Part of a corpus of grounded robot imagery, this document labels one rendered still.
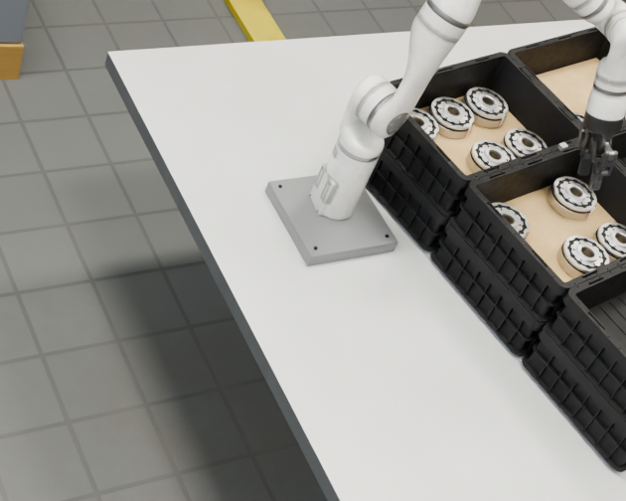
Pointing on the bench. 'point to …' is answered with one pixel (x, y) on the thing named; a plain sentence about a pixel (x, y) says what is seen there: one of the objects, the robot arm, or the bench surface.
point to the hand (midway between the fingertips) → (589, 175)
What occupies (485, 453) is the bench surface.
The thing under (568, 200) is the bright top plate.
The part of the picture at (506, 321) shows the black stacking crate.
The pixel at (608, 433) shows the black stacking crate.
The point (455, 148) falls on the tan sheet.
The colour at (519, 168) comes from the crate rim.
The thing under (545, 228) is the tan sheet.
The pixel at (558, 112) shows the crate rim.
